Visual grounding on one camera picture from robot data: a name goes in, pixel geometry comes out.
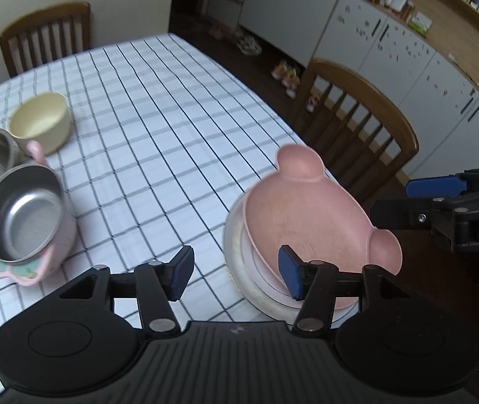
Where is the pink bear-shaped plate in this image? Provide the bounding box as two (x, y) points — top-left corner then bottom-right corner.
(241, 142), (404, 311)

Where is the white plate with rim line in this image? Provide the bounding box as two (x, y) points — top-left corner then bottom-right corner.
(222, 194), (361, 327)

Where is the pink steel-lined kids bowl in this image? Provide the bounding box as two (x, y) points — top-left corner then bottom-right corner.
(0, 140), (77, 287)

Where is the cream yellow bowl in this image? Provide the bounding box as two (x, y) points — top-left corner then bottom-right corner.
(6, 91), (71, 155)

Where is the small white plate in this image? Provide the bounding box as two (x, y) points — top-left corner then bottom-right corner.
(241, 228), (302, 309)

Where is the right wooden chair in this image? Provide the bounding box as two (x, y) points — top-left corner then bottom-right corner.
(283, 59), (419, 203)

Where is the wooden chair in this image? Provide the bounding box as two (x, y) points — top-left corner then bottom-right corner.
(0, 1), (92, 77)
(283, 59), (419, 203)

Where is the white checkered tablecloth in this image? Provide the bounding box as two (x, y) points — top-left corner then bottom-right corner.
(0, 35), (299, 390)

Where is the far wooden chair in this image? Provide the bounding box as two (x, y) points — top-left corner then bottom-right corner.
(0, 1), (92, 77)

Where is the white wall cabinet unit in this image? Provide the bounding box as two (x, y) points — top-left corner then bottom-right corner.
(204, 0), (479, 180)

